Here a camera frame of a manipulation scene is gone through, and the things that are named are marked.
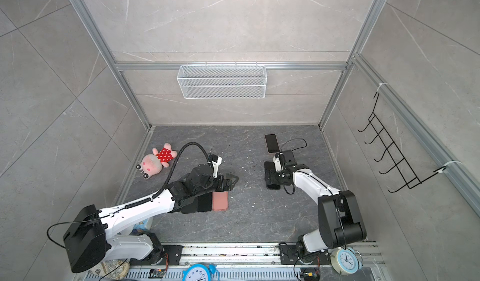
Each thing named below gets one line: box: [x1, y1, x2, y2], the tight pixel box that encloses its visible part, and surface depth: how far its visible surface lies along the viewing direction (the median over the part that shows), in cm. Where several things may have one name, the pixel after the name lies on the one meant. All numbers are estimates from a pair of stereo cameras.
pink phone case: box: [212, 191, 229, 212], surface depth 89 cm
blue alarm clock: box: [182, 263, 220, 281], surface depth 70 cm
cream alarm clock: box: [330, 247, 364, 277], surface depth 70 cm
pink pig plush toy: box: [135, 142, 178, 180], surface depth 99 cm
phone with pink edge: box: [264, 133, 281, 154], surface depth 113 cm
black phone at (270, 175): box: [263, 161, 277, 190], surface depth 83 cm
